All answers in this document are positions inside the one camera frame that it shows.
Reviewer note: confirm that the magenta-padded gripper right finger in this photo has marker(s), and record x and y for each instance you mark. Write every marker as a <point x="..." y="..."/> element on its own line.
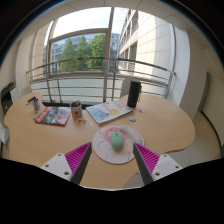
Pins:
<point x="165" y="165"/>

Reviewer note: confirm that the metal balcony railing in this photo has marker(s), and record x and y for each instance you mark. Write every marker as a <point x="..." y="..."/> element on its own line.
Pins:
<point x="80" y="76"/>

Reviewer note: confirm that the red and black magazine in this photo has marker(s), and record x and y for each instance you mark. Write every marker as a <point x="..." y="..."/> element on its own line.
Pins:
<point x="53" y="116"/>

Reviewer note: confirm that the mint green computer mouse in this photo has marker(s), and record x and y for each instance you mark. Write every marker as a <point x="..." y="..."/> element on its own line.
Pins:
<point x="117" y="141"/>

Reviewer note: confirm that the small clear jar, dark lid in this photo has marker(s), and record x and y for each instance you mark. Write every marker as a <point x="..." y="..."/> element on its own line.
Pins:
<point x="35" y="104"/>

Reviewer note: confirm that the black cylindrical drink bottle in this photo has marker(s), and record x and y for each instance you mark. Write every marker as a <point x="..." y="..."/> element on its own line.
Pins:
<point x="134" y="95"/>

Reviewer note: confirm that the blue and white magazine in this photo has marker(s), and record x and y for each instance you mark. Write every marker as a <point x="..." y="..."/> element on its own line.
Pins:
<point x="106" y="112"/>

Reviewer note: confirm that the small white-red plant pot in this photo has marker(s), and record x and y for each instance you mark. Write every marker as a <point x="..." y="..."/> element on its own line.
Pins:
<point x="76" y="110"/>

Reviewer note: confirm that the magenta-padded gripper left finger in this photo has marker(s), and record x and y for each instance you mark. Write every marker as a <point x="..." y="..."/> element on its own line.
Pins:
<point x="58" y="165"/>

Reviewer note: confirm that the white chair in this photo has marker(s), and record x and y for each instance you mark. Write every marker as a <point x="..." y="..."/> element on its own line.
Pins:
<point x="124" y="88"/>

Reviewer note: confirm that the round pink printed mouse pad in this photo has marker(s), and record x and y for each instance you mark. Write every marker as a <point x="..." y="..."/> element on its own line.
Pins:
<point x="103" y="150"/>

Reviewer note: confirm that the small brownish trinket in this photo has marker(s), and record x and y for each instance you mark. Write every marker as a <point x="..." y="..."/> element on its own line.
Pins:
<point x="81" y="122"/>

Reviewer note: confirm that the small round sticker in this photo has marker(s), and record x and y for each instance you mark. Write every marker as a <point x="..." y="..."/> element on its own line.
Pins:
<point x="132" y="119"/>
<point x="141" y="111"/>
<point x="140" y="117"/>

